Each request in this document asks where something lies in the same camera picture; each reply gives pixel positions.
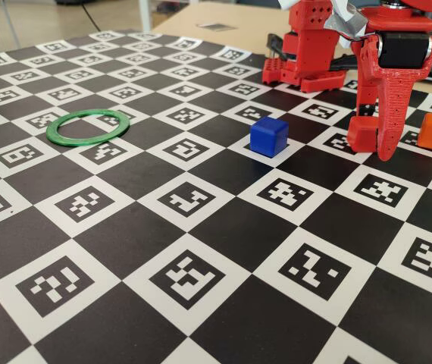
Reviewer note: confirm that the black white marker checkerboard mat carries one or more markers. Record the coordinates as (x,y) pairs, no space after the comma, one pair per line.
(238,227)

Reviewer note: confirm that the red cube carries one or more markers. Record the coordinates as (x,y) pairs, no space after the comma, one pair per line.
(360,134)

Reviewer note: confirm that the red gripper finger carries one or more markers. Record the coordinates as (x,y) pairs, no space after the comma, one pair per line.
(365,76)
(394,106)

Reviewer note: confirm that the red gripper body black motor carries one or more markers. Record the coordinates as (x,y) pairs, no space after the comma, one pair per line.
(405,49)

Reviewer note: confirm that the white table leg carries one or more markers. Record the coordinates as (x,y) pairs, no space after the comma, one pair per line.
(144,15)

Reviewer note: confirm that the dark printed paper sheet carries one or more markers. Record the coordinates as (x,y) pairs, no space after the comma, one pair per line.
(216,26)

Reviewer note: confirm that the blue cube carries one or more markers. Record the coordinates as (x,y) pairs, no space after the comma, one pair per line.
(267,136)

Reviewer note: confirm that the grey metal chair leg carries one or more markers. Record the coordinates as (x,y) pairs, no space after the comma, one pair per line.
(10,24)

